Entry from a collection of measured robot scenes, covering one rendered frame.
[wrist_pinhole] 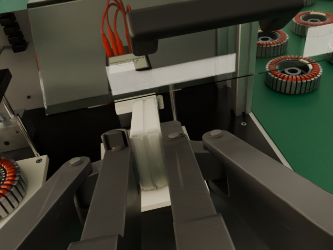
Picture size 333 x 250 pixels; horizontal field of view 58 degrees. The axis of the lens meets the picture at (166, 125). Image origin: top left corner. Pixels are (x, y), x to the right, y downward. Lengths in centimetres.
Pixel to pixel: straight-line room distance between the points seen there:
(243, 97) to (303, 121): 12
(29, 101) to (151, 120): 56
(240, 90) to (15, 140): 41
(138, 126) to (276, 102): 51
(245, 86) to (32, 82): 42
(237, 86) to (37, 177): 36
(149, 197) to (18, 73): 38
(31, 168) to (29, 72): 22
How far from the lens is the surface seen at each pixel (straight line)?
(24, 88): 69
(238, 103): 55
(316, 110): 64
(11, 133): 59
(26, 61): 66
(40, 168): 54
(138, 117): 17
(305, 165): 52
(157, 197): 43
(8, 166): 51
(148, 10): 19
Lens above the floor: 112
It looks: 39 degrees down
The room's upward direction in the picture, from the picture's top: 8 degrees counter-clockwise
